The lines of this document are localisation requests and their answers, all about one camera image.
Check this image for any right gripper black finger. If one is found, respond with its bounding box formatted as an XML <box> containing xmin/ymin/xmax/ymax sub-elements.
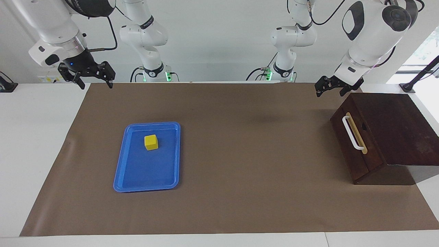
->
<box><xmin>58</xmin><ymin>63</ymin><xmax>86</xmax><ymax>90</ymax></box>
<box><xmin>98</xmin><ymin>61</ymin><xmax>116</xmax><ymax>89</ymax></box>

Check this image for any white drawer handle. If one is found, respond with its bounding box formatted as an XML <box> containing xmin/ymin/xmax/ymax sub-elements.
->
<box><xmin>342</xmin><ymin>115</ymin><xmax>366</xmax><ymax>152</ymax></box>

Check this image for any dark wooden drawer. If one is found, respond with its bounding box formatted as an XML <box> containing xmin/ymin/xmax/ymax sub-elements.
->
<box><xmin>330</xmin><ymin>102</ymin><xmax>388</xmax><ymax>184</ymax></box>

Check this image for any yellow cube block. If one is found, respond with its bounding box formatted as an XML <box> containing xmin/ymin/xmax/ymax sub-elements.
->
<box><xmin>144</xmin><ymin>134</ymin><xmax>159</xmax><ymax>151</ymax></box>

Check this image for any dark wooden drawer cabinet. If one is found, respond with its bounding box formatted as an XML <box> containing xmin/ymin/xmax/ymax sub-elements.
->
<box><xmin>330</xmin><ymin>92</ymin><xmax>439</xmax><ymax>186</ymax></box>

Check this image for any black table clamp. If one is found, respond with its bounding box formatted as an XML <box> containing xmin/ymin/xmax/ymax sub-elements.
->
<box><xmin>0</xmin><ymin>71</ymin><xmax>19</xmax><ymax>93</ymax></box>

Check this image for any bright window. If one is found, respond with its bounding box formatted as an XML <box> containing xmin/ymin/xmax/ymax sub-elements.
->
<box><xmin>401</xmin><ymin>27</ymin><xmax>439</xmax><ymax>71</ymax></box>

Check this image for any blue plastic tray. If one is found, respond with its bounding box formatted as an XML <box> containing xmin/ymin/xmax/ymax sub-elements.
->
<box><xmin>113</xmin><ymin>121</ymin><xmax>181</xmax><ymax>193</ymax></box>

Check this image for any brown table mat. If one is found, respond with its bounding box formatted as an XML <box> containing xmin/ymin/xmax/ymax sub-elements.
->
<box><xmin>20</xmin><ymin>82</ymin><xmax>439</xmax><ymax>237</ymax></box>

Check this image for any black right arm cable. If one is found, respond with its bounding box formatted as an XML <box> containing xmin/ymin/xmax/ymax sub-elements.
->
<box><xmin>86</xmin><ymin>5</ymin><xmax>127</xmax><ymax>52</ymax></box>

